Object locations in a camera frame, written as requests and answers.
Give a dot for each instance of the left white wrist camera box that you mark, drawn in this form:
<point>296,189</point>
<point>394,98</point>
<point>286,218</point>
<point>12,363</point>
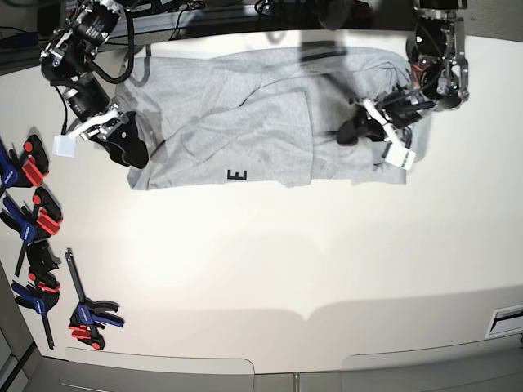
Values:
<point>399,156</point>

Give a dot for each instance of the top blue red bar clamp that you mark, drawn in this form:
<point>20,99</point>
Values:
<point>26,170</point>

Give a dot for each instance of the white slotted wall plate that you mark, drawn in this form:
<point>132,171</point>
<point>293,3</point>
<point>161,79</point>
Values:
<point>505,321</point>

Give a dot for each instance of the blue red bar clamp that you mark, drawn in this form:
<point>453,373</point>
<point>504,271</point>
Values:
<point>42,292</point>
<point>26,170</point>
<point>90,317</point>
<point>33,227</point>

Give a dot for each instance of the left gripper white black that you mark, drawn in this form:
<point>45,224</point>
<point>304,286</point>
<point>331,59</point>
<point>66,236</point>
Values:
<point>378,125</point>

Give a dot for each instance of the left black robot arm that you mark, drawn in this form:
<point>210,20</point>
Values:
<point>439,74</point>

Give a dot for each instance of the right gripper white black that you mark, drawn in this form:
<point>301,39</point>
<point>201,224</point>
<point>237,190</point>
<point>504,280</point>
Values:
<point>128,149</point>

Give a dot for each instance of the aluminium extrusion rail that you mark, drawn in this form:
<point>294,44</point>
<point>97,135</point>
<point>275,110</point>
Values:
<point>200,17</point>

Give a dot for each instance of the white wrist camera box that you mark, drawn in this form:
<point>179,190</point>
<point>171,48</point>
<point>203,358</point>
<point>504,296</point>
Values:
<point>64,146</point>
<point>399,156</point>

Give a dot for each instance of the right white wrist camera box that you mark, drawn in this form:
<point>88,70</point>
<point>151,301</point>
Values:
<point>64,146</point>

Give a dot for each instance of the right blue red bar clamp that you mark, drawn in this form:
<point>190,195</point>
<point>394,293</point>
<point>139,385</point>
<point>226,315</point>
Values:
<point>90,317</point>

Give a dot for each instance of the grey T-shirt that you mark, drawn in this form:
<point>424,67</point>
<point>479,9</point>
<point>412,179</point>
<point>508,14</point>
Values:
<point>270,115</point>

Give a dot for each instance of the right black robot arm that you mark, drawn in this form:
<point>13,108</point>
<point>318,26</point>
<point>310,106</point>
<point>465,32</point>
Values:
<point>68,61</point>

